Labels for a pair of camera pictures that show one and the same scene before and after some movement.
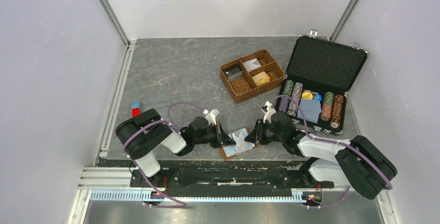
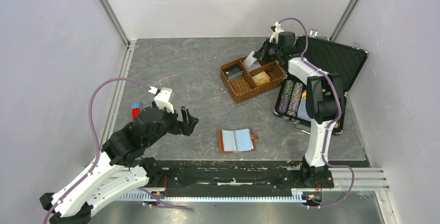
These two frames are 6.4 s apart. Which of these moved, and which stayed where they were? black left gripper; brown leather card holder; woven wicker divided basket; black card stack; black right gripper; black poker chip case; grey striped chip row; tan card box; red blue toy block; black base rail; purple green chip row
Moved: brown leather card holder; black left gripper; black right gripper
Stayed: black base rail; purple green chip row; black card stack; tan card box; red blue toy block; black poker chip case; grey striped chip row; woven wicker divided basket
